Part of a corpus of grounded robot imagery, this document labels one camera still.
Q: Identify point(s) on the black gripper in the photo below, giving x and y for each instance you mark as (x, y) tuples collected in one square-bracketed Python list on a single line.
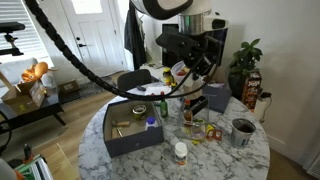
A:
[(199, 53)]

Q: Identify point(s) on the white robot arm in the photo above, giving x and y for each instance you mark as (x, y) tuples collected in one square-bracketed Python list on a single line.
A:
[(194, 21)]

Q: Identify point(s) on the clear plastic container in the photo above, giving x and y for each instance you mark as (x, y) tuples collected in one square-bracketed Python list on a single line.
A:
[(195, 129)]

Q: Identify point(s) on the potted green plant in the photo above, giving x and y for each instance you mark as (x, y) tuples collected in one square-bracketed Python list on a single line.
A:
[(244, 61)]

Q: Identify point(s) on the dark blue tissue box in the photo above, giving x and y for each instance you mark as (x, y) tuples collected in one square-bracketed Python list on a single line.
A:
[(218, 98)]

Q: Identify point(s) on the yellow lid jar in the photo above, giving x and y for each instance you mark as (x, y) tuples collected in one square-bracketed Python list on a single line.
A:
[(167, 76)]

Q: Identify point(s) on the red snack box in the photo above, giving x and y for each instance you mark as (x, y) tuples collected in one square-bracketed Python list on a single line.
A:
[(251, 90)]

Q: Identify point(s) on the brown sauce bottle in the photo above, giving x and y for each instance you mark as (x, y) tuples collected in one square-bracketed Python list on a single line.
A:
[(188, 114)]

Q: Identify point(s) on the green glass bottle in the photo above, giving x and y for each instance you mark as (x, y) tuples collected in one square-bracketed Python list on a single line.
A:
[(163, 106)]

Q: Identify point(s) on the hanging dark jacket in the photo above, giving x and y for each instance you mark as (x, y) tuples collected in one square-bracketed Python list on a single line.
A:
[(133, 41)]

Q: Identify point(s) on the red sauce packets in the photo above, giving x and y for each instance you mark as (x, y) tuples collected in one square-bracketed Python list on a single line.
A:
[(214, 134)]

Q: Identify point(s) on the grey metal can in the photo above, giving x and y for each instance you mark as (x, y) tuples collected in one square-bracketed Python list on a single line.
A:
[(242, 130)]

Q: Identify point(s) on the white bottle with blue cap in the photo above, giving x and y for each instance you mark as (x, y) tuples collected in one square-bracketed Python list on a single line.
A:
[(151, 123)]

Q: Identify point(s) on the glass jar with gold lid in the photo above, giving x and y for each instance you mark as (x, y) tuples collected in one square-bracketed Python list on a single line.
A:
[(139, 112)]

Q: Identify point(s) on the white pill bottle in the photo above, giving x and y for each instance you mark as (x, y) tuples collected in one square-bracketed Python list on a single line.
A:
[(181, 154)]

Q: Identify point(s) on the dark blue cardboard box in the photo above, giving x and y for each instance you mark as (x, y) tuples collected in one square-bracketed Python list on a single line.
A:
[(135, 136)]

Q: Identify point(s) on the white door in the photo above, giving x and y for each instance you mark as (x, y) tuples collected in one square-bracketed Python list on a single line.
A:
[(95, 35)]

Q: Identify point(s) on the orange plush toy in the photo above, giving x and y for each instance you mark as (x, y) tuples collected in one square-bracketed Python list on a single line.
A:
[(40, 71)]

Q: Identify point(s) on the open cardboard box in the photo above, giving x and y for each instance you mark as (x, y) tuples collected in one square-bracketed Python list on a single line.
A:
[(23, 98)]

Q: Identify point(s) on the wooden handled tool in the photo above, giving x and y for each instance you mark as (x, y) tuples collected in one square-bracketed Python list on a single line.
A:
[(117, 125)]

